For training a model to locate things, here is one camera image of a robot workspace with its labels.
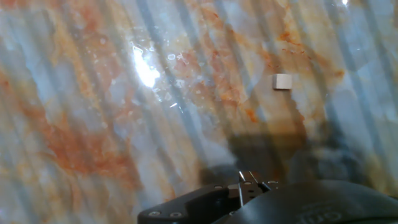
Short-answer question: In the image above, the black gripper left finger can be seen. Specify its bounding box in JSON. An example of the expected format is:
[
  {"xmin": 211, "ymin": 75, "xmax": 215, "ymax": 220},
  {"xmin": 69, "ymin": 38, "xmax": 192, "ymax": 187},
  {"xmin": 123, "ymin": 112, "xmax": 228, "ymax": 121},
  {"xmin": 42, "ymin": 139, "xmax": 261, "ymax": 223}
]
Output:
[{"xmin": 137, "ymin": 182, "xmax": 242, "ymax": 224}]

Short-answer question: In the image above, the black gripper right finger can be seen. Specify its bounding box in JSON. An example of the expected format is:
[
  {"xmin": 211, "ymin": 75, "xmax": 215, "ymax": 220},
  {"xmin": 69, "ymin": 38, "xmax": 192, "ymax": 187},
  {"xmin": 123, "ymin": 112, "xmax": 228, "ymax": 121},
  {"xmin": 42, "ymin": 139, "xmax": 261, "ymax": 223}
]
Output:
[{"xmin": 238, "ymin": 170, "xmax": 280, "ymax": 207}]

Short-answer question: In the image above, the tiny pale wooden block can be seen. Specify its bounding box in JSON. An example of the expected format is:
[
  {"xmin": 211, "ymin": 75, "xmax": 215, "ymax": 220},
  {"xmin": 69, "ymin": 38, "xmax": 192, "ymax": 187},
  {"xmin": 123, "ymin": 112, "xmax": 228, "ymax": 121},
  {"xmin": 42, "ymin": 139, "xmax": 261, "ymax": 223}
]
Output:
[{"xmin": 272, "ymin": 73, "xmax": 293, "ymax": 91}]

